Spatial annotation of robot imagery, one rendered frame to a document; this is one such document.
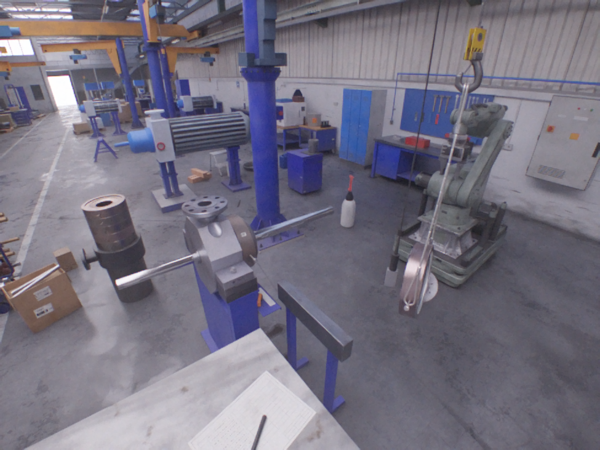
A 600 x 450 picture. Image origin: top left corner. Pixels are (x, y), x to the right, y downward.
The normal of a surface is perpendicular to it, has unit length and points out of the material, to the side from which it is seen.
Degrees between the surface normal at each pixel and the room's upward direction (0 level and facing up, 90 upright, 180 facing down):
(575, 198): 90
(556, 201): 90
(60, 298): 90
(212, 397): 0
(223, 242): 45
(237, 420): 0
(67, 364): 0
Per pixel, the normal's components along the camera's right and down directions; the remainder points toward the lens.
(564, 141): -0.81, 0.28
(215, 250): 0.43, -0.35
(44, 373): 0.00, -0.88
